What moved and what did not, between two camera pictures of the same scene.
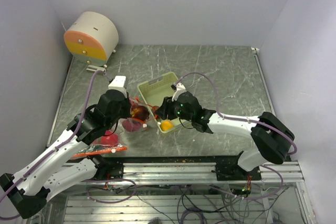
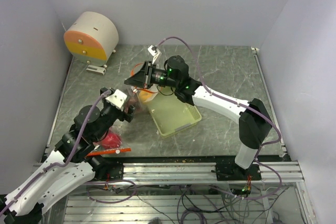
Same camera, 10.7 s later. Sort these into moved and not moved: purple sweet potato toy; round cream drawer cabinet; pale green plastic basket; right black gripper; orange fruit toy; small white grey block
Moved: purple sweet potato toy; orange fruit toy; right black gripper
Not moved: round cream drawer cabinet; pale green plastic basket; small white grey block
